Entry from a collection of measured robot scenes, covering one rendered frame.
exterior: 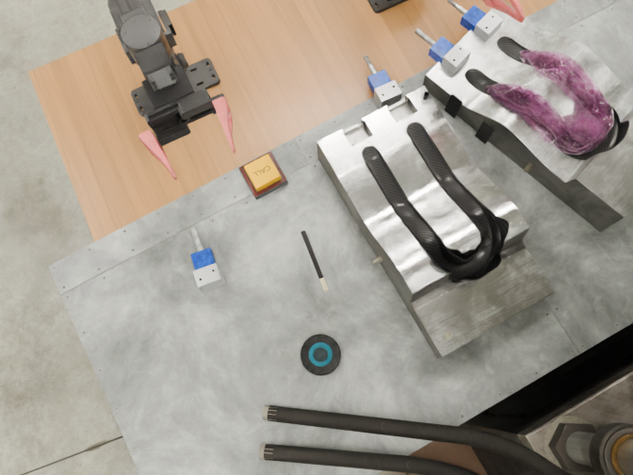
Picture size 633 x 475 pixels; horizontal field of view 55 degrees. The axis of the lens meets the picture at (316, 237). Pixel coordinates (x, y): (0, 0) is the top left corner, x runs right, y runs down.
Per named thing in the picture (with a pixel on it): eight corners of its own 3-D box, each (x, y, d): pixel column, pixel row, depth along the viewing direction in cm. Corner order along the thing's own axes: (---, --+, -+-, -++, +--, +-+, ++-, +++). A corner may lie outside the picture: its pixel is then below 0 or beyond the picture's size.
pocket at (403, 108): (383, 113, 130) (384, 106, 127) (404, 102, 131) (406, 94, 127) (394, 130, 129) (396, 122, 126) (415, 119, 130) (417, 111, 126)
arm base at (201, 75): (215, 64, 132) (202, 40, 134) (130, 102, 130) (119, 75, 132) (221, 83, 140) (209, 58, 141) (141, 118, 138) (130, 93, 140)
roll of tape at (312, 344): (343, 371, 122) (344, 371, 118) (304, 378, 122) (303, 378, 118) (336, 333, 124) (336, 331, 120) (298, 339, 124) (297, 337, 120)
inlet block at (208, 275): (185, 236, 130) (179, 229, 125) (207, 227, 130) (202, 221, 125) (203, 291, 127) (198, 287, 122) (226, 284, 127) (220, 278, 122)
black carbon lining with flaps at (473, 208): (355, 155, 126) (357, 137, 117) (421, 121, 128) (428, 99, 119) (444, 300, 118) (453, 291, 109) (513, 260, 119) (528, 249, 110)
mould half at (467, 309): (317, 157, 134) (316, 132, 121) (418, 105, 136) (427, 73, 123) (437, 359, 122) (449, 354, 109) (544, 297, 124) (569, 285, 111)
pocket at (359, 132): (340, 137, 129) (340, 129, 126) (362, 125, 130) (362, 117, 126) (350, 154, 128) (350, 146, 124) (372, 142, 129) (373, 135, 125)
